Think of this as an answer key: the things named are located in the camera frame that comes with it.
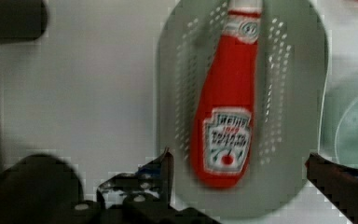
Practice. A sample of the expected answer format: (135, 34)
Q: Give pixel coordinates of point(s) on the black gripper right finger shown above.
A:
(338, 183)

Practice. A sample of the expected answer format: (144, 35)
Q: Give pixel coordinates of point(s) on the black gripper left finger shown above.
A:
(144, 197)

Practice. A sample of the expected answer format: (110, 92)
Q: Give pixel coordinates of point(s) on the red ketchup bottle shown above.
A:
(223, 125)

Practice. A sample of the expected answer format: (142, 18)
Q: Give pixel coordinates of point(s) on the green oval strainer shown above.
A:
(291, 72)

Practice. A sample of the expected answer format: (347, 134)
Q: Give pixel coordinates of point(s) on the green cup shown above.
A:
(339, 137)

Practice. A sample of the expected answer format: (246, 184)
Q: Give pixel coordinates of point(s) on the black cylinder lower left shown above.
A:
(39, 189)

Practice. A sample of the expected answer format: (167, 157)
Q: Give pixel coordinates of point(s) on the black cylinder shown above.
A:
(22, 20)
(39, 189)

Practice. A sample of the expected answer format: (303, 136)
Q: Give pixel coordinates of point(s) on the black cylinder upper left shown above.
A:
(22, 20)

